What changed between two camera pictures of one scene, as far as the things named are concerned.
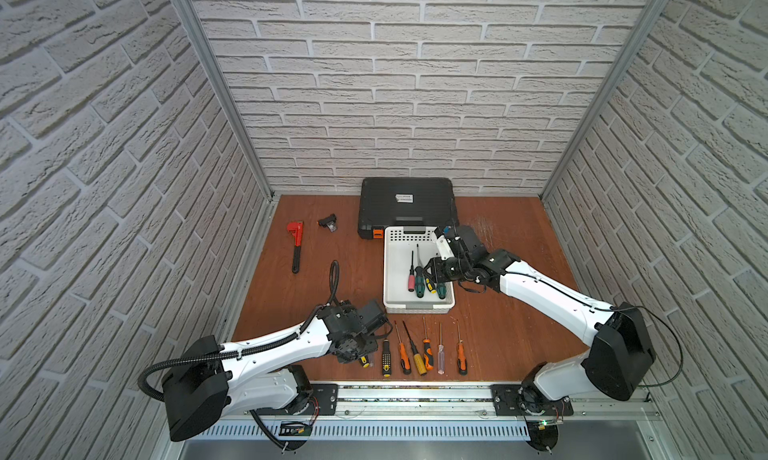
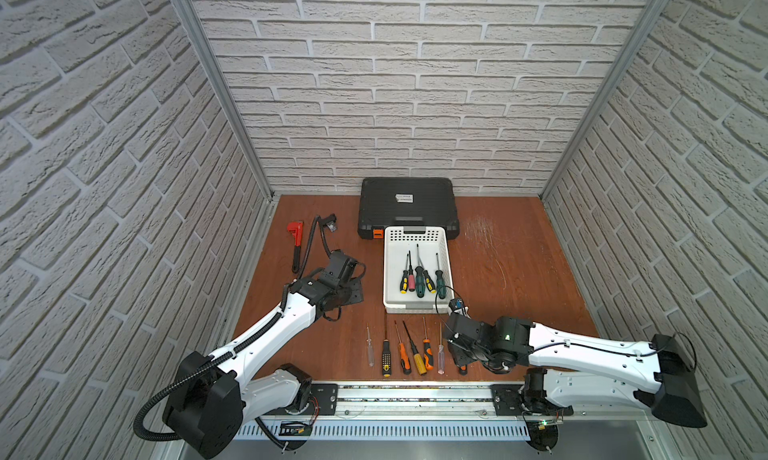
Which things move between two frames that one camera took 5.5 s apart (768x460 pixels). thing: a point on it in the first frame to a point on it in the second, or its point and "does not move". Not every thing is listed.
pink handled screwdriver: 411,275 does not move
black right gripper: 437,270 to 457,355
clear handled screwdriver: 441,355 does not move
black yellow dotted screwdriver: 386,359 does not move
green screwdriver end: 419,276 does not move
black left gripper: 353,355 to 359,293
